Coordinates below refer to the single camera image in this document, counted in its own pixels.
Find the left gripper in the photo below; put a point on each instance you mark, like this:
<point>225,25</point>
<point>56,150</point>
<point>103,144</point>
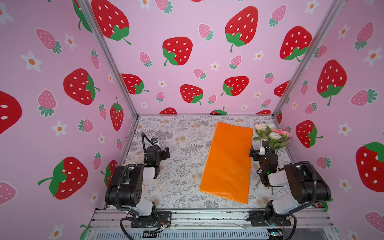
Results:
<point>163,153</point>

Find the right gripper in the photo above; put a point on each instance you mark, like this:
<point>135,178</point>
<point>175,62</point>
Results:
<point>255,153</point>

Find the orange wrapping paper sheet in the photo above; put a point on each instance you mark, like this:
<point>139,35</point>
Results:
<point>228,167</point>

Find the cream fake rose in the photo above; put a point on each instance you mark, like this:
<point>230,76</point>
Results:
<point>261,132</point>

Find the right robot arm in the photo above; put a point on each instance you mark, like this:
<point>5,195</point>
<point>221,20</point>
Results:
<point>306,188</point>

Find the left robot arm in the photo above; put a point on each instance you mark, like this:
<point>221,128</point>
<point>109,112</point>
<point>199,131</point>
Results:
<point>125,188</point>

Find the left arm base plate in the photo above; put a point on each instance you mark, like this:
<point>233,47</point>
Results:
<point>157,220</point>

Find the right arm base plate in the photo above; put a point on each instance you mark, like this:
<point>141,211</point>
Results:
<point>268,219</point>

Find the aluminium front rail frame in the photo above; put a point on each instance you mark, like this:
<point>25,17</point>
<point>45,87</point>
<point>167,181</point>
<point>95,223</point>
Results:
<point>214,224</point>

